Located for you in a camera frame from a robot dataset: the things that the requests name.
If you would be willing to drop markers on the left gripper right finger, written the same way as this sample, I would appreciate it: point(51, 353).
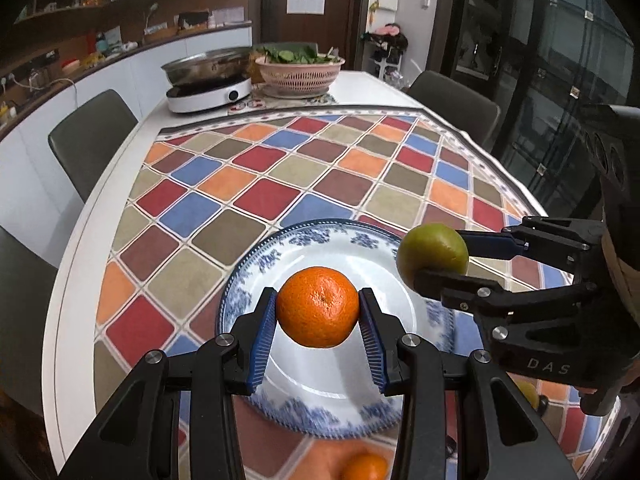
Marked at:
point(406, 365)

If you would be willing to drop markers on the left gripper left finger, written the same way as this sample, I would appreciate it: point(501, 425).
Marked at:
point(231, 364)

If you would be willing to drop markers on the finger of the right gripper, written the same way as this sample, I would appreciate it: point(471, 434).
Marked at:
point(460, 292)
point(491, 245)

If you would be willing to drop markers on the large green pomelo fruit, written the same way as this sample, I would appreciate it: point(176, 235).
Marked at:
point(432, 247)

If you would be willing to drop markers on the small orange mandarin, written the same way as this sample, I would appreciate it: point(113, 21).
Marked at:
point(365, 466)

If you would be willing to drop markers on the large orange mandarin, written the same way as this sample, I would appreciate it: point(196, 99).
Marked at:
point(317, 307)

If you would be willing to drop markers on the yellow green pear fruit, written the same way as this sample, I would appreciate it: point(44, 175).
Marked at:
point(530, 392)

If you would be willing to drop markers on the blue white porcelain plate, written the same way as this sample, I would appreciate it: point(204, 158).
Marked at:
point(317, 379)

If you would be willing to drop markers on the dark grey dining chair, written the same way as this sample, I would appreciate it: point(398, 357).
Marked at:
point(86, 140)
point(26, 283)
point(459, 105)

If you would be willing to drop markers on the colourful checkered tablecloth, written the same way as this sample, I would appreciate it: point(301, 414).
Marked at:
point(220, 210)

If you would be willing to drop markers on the pink vegetable basket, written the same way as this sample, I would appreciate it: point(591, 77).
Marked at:
point(298, 81)

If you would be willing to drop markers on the dark brown door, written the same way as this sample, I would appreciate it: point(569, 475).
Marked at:
point(329, 24)

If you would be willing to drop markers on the white induction cooker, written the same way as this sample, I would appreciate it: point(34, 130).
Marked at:
point(198, 98)

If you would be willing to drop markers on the green leafy vegetables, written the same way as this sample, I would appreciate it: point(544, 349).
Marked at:
point(296, 55)

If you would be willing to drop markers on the steel cooking pot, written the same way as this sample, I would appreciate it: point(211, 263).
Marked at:
point(208, 66)

